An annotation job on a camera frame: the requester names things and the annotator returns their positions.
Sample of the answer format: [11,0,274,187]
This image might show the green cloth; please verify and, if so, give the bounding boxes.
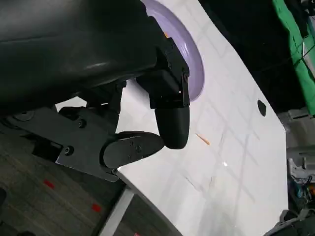
[272,0,315,115]

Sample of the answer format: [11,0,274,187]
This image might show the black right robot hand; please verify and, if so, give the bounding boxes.
[266,208,315,236]

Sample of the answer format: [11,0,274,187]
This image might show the white table leg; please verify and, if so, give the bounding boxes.
[97,183,135,236]

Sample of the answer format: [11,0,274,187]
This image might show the black table grommet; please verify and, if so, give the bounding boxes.
[257,99,268,117]

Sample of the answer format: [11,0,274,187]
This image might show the thin orange sliver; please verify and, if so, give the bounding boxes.
[194,132,210,146]

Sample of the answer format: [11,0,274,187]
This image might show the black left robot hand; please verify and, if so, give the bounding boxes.
[0,0,190,183]

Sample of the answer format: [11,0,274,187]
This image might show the cluttered workshop desk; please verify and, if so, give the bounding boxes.
[290,169,315,205]

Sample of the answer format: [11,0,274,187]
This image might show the lilac plate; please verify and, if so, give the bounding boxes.
[141,0,205,103]

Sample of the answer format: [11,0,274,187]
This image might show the grey workshop machine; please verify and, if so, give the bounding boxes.
[284,108,315,173]

